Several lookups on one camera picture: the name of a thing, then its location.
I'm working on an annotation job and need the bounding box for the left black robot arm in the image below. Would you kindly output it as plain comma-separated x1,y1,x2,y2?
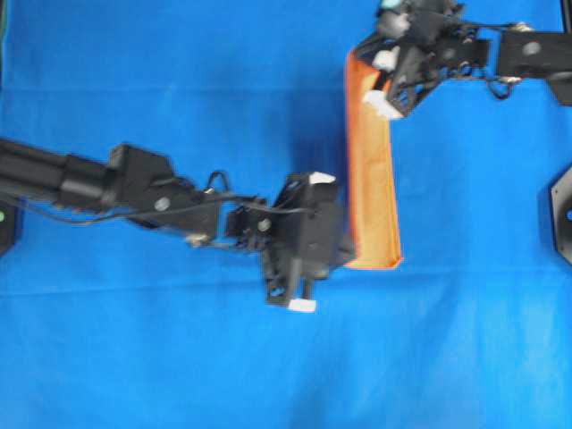
1,139,355,313

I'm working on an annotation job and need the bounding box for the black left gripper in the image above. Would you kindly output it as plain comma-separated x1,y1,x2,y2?
225,172,356,313

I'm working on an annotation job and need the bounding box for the orange towel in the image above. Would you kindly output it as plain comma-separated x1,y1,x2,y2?
345,52,402,270

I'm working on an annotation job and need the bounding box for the blue table cloth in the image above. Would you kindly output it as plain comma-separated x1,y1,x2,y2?
1,1,571,428

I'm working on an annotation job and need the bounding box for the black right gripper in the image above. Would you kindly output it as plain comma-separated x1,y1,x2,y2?
355,1,467,120

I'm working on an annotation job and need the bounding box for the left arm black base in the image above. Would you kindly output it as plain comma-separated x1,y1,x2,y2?
0,201,21,257

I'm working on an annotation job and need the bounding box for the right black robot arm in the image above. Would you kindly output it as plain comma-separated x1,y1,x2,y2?
336,1,571,270

